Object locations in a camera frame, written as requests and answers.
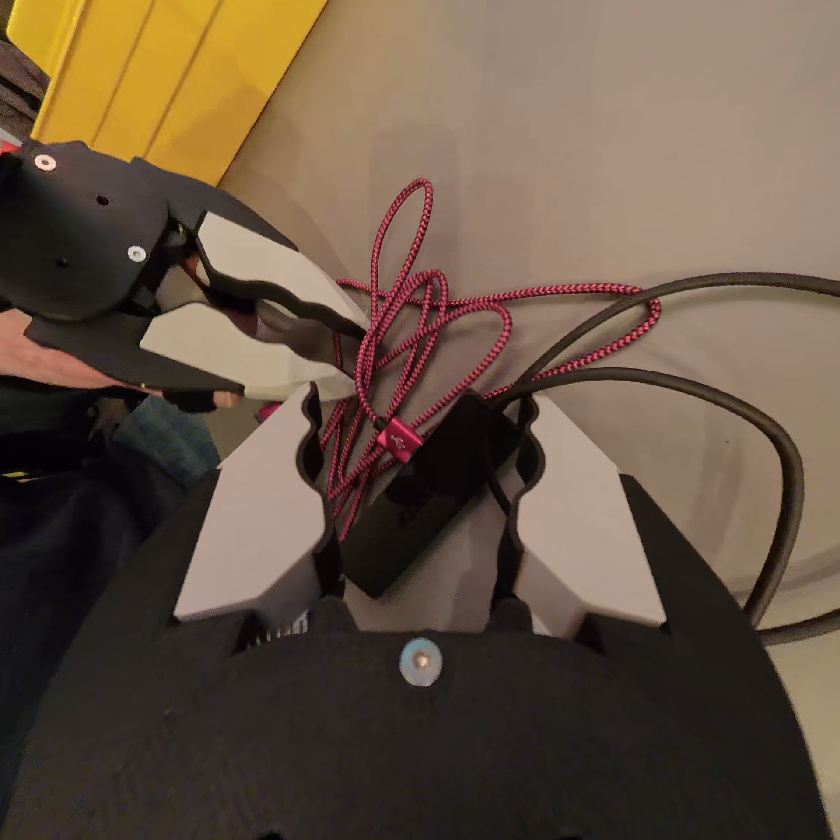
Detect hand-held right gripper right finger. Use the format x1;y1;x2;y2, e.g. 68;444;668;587
492;394;667;637

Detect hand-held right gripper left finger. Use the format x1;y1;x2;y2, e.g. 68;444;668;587
172;384;345;624

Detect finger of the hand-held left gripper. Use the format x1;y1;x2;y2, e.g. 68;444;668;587
138;297;358;401
193;210;373;340

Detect pink braided usb cable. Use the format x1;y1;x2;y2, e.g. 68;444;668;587
258;178;662;542

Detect yellow plastic bin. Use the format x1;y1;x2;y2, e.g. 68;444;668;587
29;0;329;188

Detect black hub cable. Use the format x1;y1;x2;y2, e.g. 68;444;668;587
482;272;840;647

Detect person's left hand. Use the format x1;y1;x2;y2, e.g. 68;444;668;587
0;308;244;411

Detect person's blue jeans leg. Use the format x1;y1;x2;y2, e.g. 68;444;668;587
105;394;221;487

